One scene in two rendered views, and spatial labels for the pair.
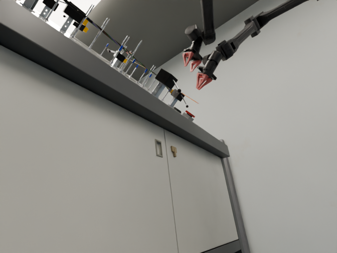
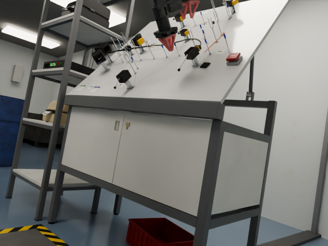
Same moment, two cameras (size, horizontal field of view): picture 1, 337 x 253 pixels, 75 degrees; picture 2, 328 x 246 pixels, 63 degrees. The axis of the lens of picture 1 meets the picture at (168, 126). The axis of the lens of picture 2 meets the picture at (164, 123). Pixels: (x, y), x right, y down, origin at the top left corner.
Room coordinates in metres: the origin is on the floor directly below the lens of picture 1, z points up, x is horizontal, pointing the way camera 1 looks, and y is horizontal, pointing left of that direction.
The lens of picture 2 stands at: (1.20, -1.37, 0.70)
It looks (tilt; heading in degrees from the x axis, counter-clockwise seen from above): 3 degrees up; 101
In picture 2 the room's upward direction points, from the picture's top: 10 degrees clockwise
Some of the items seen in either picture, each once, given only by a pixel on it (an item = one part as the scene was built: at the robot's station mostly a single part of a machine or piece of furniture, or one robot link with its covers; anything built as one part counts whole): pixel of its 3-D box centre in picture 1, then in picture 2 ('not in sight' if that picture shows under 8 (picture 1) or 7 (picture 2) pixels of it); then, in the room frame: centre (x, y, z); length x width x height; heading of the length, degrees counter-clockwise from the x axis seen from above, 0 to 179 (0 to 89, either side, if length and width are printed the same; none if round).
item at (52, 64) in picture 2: not in sight; (72, 71); (0.01, 0.57, 1.09); 0.35 x 0.33 x 0.07; 150
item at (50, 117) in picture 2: not in sight; (69, 112); (0.06, 0.55, 0.76); 0.30 x 0.21 x 0.20; 63
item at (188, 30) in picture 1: (199, 34); not in sight; (0.90, -0.23, 1.42); 0.12 x 0.12 x 0.09; 60
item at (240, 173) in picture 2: not in sight; (156, 151); (0.85, 0.28, 0.60); 1.17 x 0.58 x 0.40; 150
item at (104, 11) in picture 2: not in sight; (86, 14); (0.05, 0.55, 1.56); 0.30 x 0.23 x 0.19; 62
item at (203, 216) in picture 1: (205, 192); (156, 156); (0.94, -0.12, 0.60); 0.55 x 0.03 x 0.39; 150
